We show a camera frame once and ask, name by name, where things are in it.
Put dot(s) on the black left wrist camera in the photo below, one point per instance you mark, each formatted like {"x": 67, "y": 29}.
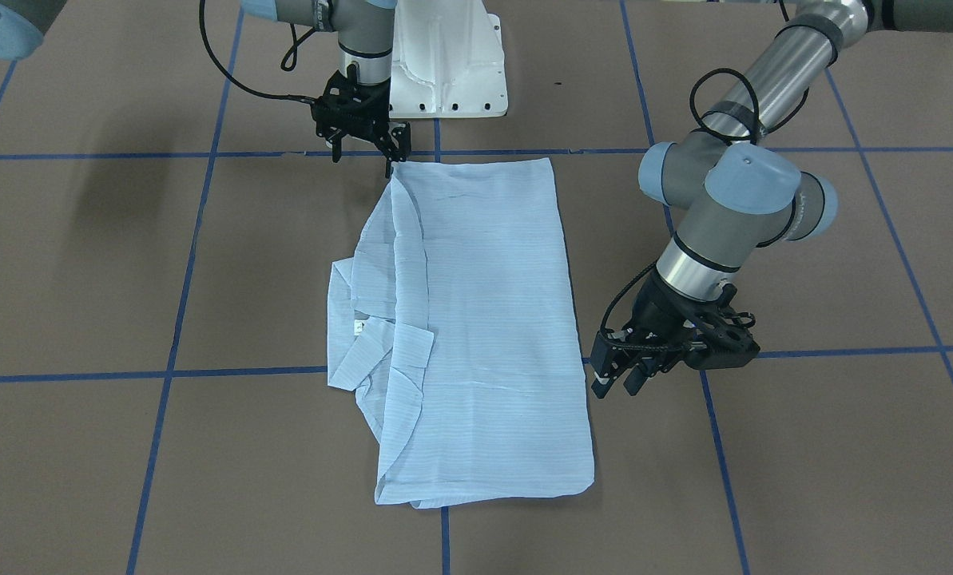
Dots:
{"x": 722, "y": 338}

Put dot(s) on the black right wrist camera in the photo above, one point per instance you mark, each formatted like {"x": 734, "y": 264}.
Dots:
{"x": 331, "y": 110}

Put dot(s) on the light blue button-up shirt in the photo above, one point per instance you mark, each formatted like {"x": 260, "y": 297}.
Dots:
{"x": 453, "y": 326}

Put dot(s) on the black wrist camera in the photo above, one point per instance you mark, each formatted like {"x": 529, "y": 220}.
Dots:
{"x": 722, "y": 338}
{"x": 331, "y": 110}

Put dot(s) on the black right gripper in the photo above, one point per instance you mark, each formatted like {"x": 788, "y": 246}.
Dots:
{"x": 397, "y": 137}

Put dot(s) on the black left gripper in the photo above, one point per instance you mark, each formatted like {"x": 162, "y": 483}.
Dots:
{"x": 658, "y": 313}

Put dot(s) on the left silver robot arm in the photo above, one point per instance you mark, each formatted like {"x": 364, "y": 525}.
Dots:
{"x": 737, "y": 195}

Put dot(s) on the white pedestal column base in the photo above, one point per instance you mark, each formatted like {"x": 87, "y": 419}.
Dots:
{"x": 448, "y": 62}

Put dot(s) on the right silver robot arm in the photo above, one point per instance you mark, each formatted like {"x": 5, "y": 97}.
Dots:
{"x": 365, "y": 32}

